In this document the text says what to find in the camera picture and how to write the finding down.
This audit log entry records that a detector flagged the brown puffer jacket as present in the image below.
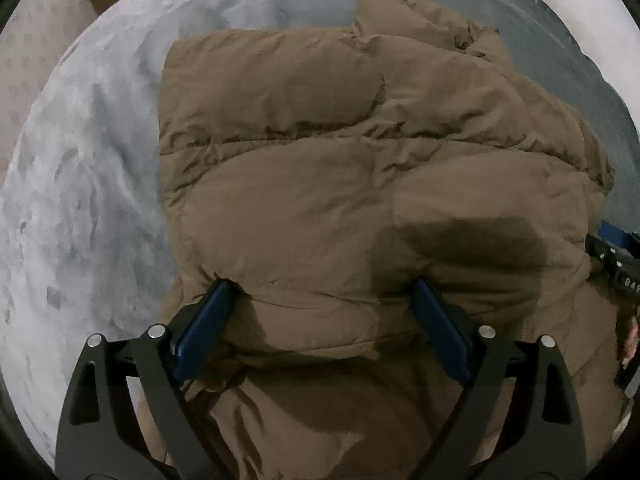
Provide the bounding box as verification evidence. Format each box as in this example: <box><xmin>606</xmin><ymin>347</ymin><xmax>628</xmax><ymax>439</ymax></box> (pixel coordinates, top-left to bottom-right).
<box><xmin>160</xmin><ymin>0</ymin><xmax>624</xmax><ymax>479</ymax></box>

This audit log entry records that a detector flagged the person's right hand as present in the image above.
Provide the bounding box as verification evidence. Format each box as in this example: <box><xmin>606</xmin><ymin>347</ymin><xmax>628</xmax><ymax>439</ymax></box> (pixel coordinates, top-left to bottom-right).
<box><xmin>616</xmin><ymin>307</ymin><xmax>639</xmax><ymax>368</ymax></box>

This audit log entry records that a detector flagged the grey plush bed blanket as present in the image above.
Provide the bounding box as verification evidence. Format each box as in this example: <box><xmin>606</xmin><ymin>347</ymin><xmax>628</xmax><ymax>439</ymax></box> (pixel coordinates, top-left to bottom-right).
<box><xmin>1</xmin><ymin>0</ymin><xmax>639</xmax><ymax>464</ymax></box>

